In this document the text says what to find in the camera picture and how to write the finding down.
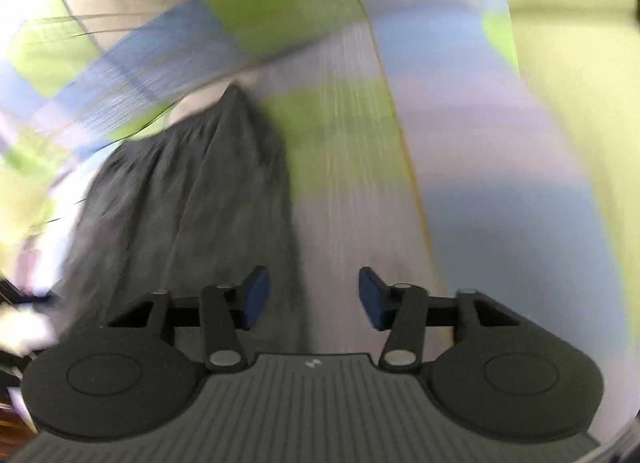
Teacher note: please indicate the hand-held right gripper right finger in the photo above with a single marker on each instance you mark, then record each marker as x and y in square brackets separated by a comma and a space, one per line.
[371, 295]

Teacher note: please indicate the dark grey garment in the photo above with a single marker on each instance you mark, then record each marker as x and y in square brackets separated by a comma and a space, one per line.
[190, 193]

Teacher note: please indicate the pale green cloth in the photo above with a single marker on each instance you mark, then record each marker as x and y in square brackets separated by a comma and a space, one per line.
[580, 68]

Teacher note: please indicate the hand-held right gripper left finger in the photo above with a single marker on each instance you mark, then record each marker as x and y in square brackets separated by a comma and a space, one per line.
[256, 295]

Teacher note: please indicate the plaid bed sheet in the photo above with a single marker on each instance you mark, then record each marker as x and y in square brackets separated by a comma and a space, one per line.
[380, 153]

